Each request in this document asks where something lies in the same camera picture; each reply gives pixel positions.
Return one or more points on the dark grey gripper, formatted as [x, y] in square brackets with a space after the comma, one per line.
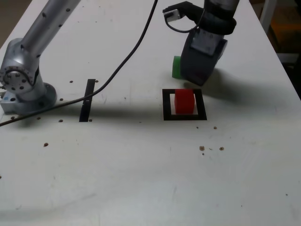
[204, 42]

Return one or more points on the green cube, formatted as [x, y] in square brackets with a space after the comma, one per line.
[176, 68]

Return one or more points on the red cube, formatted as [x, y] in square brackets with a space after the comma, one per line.
[184, 103]

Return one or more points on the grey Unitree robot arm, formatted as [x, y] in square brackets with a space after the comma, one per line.
[42, 30]

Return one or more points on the black tape square outline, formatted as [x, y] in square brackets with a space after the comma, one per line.
[165, 106]

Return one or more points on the white board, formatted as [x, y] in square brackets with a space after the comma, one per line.
[289, 57]

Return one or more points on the black tape strip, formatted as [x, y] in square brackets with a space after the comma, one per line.
[84, 113]

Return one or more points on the white frame post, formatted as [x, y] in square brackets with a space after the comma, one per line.
[266, 11]

